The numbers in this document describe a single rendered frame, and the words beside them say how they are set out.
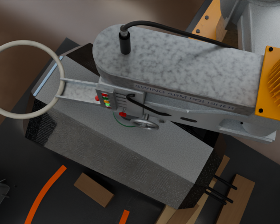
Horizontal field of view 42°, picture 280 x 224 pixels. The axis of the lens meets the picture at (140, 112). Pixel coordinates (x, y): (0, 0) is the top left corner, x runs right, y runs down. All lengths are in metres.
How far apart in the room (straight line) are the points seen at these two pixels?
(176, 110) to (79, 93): 0.72
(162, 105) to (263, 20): 0.61
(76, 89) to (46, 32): 1.35
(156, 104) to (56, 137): 0.93
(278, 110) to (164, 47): 0.48
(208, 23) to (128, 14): 1.10
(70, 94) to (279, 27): 1.19
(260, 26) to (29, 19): 2.31
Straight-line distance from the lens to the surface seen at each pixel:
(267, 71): 1.44
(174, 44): 1.43
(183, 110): 1.67
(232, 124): 1.84
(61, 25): 3.46
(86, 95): 2.15
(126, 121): 2.19
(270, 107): 1.40
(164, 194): 2.30
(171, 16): 3.45
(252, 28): 1.79
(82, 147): 2.33
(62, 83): 2.21
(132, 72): 1.38
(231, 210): 2.97
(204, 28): 2.53
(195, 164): 2.20
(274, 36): 1.80
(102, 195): 2.86
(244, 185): 3.01
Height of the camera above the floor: 2.98
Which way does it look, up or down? 75 degrees down
